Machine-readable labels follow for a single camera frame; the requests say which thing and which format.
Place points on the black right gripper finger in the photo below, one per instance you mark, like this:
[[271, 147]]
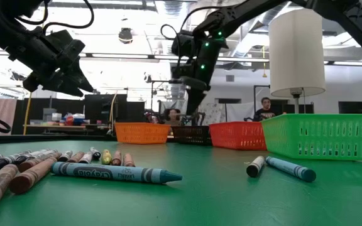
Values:
[[195, 102]]

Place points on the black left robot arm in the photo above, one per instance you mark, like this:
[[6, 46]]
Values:
[[8, 25]]

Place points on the person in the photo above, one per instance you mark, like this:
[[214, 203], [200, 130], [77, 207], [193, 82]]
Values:
[[265, 111], [172, 116]]

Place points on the orange plastic basket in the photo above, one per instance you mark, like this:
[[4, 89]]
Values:
[[141, 133]]

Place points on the black partition wall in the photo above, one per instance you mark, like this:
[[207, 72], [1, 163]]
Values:
[[99, 110]]

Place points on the white board panel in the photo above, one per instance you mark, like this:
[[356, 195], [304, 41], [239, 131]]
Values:
[[240, 112]]

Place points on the ceiling light bar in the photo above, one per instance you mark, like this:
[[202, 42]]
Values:
[[121, 56]]

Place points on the red plastic basket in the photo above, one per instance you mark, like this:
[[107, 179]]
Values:
[[237, 135]]

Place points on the grey storage box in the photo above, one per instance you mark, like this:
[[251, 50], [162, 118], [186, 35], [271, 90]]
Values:
[[49, 114]]

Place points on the black ceiling fixture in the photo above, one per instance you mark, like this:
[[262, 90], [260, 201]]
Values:
[[125, 36]]

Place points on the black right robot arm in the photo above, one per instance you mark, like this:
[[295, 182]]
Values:
[[247, 12]]

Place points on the black computer monitor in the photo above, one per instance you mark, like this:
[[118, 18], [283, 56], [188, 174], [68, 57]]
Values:
[[352, 110]]

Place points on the red blue supplies pile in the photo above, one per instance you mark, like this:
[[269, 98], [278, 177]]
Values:
[[74, 120]]

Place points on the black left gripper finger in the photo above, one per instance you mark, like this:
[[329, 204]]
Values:
[[78, 80], [49, 85]]

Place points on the blue crayon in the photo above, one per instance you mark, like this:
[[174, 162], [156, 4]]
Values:
[[291, 169], [115, 173]]

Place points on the white lamp shade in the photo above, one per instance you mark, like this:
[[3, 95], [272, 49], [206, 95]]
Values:
[[295, 50]]

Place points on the yellow crayon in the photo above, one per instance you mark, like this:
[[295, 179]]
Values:
[[106, 157]]

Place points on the wooden workbench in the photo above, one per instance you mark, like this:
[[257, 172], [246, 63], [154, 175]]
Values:
[[55, 128]]

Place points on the green plastic basket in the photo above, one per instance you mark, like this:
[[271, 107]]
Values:
[[322, 136]]

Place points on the black plastic basket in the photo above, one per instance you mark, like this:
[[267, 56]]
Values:
[[192, 135]]

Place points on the metal lamp pole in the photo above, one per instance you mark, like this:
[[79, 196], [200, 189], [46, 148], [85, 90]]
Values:
[[296, 103]]

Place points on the black table frame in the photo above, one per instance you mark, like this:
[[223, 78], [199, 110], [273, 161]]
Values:
[[42, 139]]

